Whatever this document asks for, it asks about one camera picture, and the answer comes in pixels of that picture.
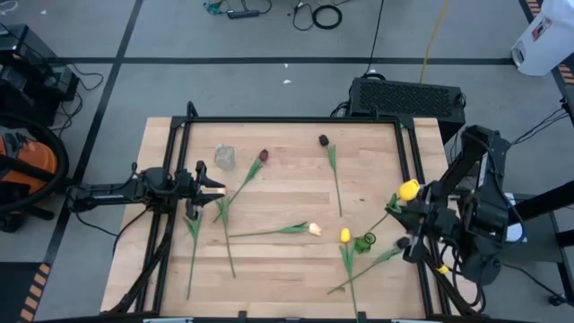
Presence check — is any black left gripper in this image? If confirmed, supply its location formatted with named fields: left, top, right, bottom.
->
left=177, top=160, right=226, bottom=209

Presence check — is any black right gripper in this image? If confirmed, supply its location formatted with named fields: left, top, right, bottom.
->
left=387, top=189, right=455, bottom=253

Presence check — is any yellow artificial tulip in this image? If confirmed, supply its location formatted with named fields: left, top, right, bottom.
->
left=367, top=179, right=422, bottom=233
left=338, top=227, right=360, bottom=323

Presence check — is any black artificial tulip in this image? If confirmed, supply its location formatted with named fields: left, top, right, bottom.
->
left=326, top=236, right=411, bottom=296
left=317, top=134, right=344, bottom=219

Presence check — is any dark red artificial tulip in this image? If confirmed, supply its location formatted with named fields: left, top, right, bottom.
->
left=182, top=214, right=203, bottom=301
left=212, top=148, right=270, bottom=224

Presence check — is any clear textured glass vase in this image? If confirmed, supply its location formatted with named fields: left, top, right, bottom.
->
left=213, top=143, right=237, bottom=171

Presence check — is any white paper sheet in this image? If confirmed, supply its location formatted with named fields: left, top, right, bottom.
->
left=502, top=192, right=528, bottom=243

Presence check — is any black perforated computer case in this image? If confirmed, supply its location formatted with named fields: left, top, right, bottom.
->
left=348, top=76, right=467, bottom=144

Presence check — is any black metal stand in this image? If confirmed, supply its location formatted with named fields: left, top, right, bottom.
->
left=510, top=179, right=574, bottom=310

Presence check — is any orange black vacuum cleaner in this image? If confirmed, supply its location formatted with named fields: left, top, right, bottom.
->
left=0, top=111, right=71, bottom=215

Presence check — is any black power strip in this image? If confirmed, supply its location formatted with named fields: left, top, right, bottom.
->
left=226, top=9, right=261, bottom=21

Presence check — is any white plastic container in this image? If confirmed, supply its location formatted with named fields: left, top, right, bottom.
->
left=510, top=0, right=574, bottom=77

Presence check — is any black equipment stack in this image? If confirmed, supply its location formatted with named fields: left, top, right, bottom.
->
left=0, top=22, right=81, bottom=127

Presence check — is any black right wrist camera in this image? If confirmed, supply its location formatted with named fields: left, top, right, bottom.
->
left=402, top=235, right=426, bottom=265

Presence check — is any black aluminium table frame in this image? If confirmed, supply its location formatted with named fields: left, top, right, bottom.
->
left=107, top=100, right=483, bottom=323

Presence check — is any yellow hanging cable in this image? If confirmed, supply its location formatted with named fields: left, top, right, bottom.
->
left=419, top=0, right=451, bottom=84

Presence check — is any black hanging cable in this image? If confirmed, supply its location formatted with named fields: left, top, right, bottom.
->
left=363, top=0, right=386, bottom=76

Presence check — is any coiled black cable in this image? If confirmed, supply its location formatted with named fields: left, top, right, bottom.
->
left=310, top=4, right=344, bottom=31

